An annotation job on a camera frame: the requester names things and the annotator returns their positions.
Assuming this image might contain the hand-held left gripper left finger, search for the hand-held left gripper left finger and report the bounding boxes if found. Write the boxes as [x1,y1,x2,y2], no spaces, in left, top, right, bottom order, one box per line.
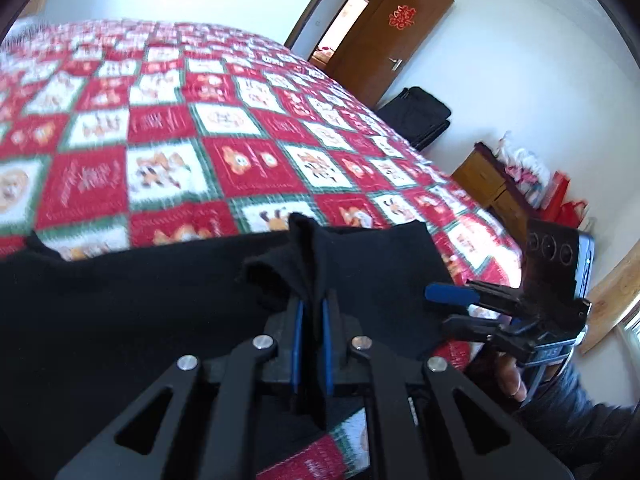
[55,300,313,480]

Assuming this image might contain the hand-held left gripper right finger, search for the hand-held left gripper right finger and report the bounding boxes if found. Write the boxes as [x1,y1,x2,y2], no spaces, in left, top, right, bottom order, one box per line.
[320,290,573,480]

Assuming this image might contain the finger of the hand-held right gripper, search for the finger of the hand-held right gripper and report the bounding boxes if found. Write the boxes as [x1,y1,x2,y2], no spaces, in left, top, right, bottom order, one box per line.
[425,282,526,312]
[442,312,532,362]

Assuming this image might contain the black pants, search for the black pants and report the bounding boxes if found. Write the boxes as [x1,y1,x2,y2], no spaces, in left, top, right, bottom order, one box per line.
[0,212,471,480]

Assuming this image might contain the person's right hand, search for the person's right hand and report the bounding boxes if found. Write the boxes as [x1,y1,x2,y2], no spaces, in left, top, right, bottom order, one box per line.
[492,350,531,403]

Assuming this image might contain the red gift bag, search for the red gift bag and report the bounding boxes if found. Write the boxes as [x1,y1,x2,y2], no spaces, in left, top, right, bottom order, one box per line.
[556,200,589,231]
[539,171,571,211]

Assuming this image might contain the light wooden panel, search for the light wooden panel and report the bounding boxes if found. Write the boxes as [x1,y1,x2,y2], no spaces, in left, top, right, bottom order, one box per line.
[585,240,640,353]

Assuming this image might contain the white plastic bag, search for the white plastic bag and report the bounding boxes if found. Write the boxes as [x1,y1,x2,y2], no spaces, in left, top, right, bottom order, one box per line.
[497,131,553,206]

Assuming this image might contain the brown wooden cabinet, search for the brown wooden cabinet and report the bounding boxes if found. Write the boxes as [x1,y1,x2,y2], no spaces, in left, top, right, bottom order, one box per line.
[451,142,531,243]

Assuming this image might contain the black folding chair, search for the black folding chair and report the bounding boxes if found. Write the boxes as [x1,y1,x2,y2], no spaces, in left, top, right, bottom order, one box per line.
[376,86,452,152]

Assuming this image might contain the red printed patchwork bedspread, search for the red printed patchwork bedspread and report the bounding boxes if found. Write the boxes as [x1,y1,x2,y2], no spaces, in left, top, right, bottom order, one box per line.
[0,19,526,480]

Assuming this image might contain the brown wooden door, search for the brown wooden door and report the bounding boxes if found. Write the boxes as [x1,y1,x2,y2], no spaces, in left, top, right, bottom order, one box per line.
[327,0,455,111]

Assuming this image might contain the red paper door decoration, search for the red paper door decoration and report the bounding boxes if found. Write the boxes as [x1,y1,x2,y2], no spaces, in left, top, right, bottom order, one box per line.
[389,4,418,31]

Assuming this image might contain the brown door frame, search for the brown door frame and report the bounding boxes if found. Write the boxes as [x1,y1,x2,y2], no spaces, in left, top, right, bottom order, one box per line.
[284,0,405,66]

